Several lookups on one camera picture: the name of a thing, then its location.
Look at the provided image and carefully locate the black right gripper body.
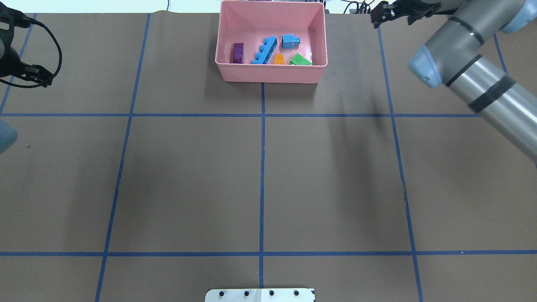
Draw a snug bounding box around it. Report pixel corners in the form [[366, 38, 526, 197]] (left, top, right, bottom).
[[392, 0, 441, 23]]

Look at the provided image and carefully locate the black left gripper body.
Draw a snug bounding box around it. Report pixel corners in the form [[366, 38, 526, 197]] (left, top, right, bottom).
[[0, 40, 29, 78]]

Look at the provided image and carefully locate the green double-stud block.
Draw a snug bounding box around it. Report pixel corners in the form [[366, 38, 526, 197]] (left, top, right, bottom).
[[289, 53, 313, 66]]

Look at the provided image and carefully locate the small blue block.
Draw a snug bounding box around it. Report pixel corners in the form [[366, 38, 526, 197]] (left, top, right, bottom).
[[281, 34, 301, 49]]

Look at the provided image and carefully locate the orange sloped block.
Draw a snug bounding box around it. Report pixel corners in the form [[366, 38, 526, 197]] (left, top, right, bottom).
[[273, 53, 286, 65]]

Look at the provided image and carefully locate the long blue studded block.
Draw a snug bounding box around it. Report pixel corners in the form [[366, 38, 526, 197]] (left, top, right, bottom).
[[251, 36, 277, 65]]

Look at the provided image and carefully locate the purple sloped block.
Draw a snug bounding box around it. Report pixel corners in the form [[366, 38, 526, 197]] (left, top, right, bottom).
[[230, 42, 244, 64]]

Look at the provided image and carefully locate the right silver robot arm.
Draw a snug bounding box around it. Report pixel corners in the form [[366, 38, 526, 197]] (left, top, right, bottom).
[[370, 0, 537, 162]]

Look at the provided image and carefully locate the pink plastic box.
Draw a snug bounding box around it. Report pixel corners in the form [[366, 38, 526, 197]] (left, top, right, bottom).
[[215, 0, 328, 83]]

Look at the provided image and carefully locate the white metal mounting plate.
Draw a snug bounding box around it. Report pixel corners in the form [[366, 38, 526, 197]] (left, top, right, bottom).
[[204, 287, 316, 302]]

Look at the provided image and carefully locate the black cables bundle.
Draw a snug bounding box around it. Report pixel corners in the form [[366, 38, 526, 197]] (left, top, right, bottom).
[[342, 0, 376, 14]]

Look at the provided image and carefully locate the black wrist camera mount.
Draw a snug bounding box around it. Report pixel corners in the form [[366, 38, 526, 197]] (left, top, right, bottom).
[[0, 2, 33, 29]]

